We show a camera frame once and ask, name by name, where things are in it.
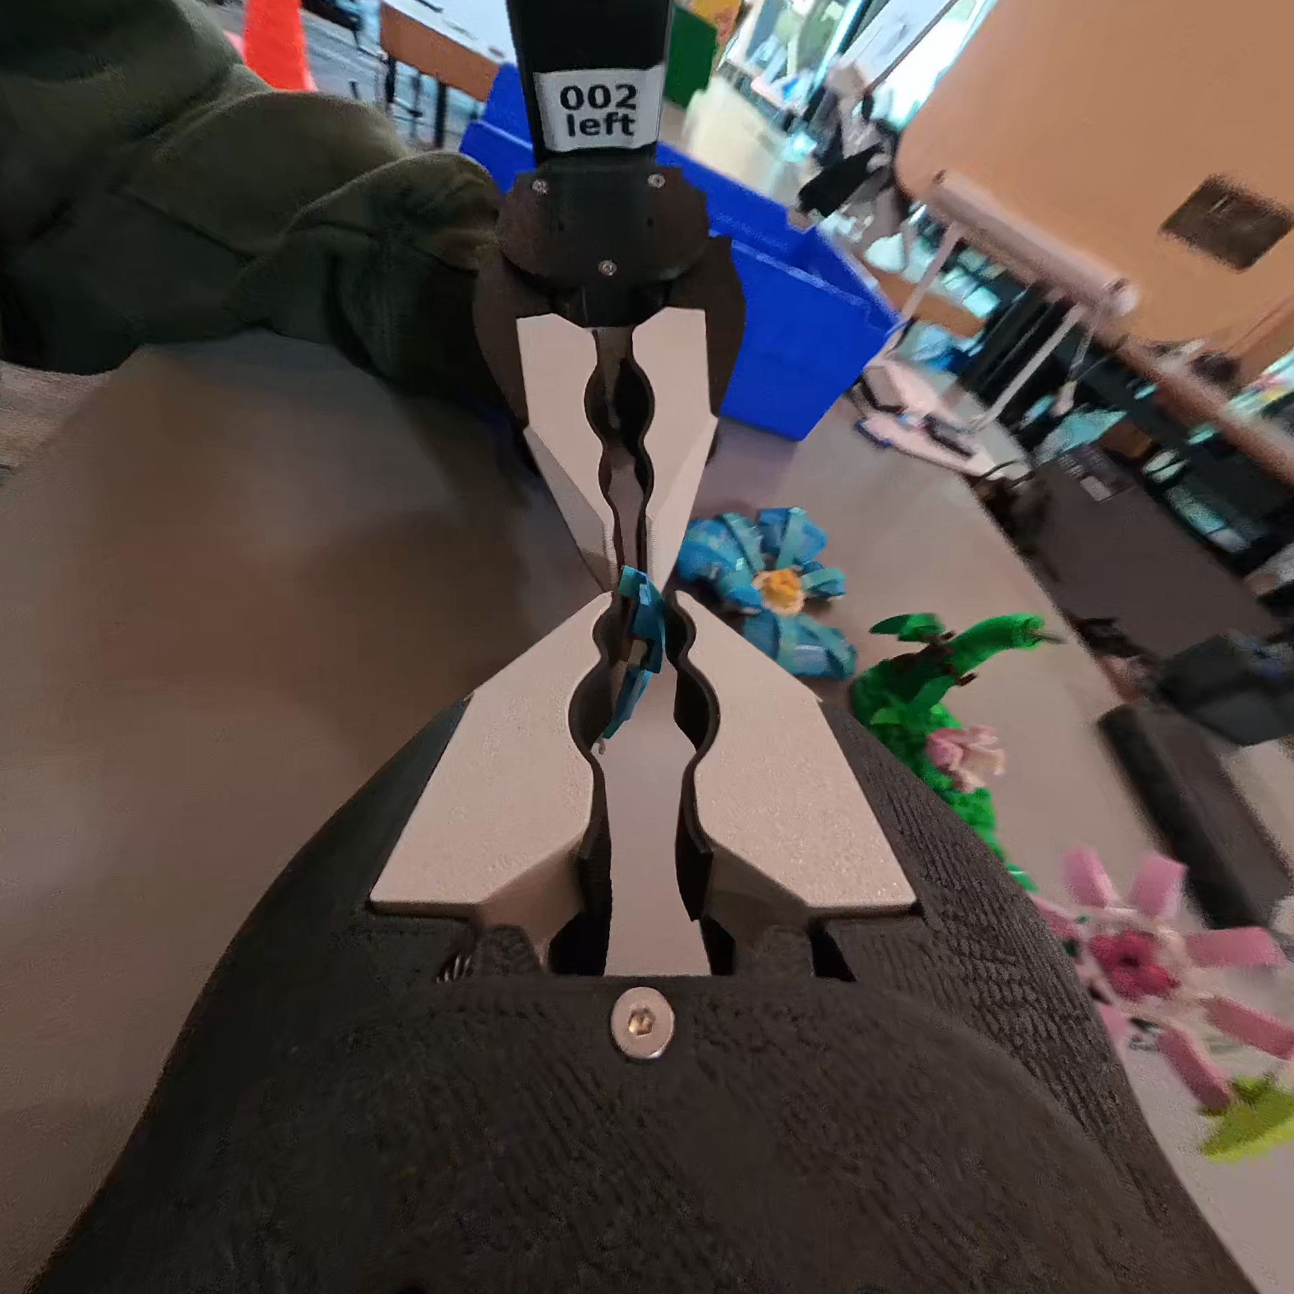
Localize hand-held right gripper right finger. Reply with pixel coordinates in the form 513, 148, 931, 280
669, 589, 919, 929

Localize light wooden panel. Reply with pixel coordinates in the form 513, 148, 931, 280
895, 0, 1294, 346

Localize black power bank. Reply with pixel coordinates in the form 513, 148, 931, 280
1096, 702, 1294, 931

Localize black equipment case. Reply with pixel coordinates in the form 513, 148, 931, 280
1011, 455, 1281, 632

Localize person's left forearm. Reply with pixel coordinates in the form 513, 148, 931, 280
0, 0, 504, 406

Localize green lego plant pink flowers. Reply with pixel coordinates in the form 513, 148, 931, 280
850, 611, 1294, 1164

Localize blue plastic bin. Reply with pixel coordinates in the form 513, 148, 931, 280
461, 66, 904, 441

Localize dark grey charger box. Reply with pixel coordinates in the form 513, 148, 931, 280
1157, 632, 1294, 747

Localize green plastic bin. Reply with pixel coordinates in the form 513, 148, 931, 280
662, 0, 721, 104

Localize blue white lego petal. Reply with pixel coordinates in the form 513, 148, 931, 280
601, 566, 669, 747

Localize orange traffic cone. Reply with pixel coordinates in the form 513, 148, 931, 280
244, 0, 320, 94

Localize white panel stand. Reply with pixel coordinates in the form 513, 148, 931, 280
890, 172, 1138, 406

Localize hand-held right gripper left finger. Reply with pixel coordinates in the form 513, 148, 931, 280
367, 589, 624, 929

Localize black white tool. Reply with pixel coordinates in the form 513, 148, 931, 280
799, 61, 897, 264

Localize blue lego flower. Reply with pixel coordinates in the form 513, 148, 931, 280
676, 505, 862, 681

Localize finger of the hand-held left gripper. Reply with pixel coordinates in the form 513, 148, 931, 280
629, 306, 723, 585
516, 316, 633, 596

